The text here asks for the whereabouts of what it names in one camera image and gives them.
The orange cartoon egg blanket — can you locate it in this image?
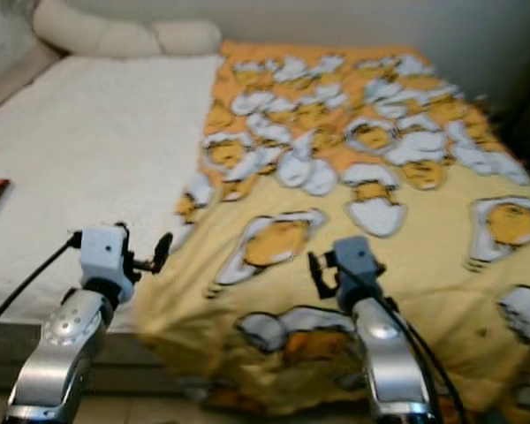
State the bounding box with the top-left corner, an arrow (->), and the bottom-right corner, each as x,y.
135,39 -> 530,418

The white quilted mattress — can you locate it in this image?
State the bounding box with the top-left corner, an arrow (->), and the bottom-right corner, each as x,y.
0,55 -> 227,333

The grey bed base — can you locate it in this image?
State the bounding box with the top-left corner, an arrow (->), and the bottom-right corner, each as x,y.
0,329 -> 153,390

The beige bolster pillow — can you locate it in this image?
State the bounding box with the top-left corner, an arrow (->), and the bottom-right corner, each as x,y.
33,0 -> 223,59

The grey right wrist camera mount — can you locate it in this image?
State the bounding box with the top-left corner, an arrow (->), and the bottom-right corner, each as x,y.
331,235 -> 383,311

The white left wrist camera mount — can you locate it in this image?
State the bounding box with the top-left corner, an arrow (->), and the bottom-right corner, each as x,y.
79,225 -> 132,284

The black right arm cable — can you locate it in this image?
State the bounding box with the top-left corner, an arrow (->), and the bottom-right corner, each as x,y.
374,294 -> 471,424

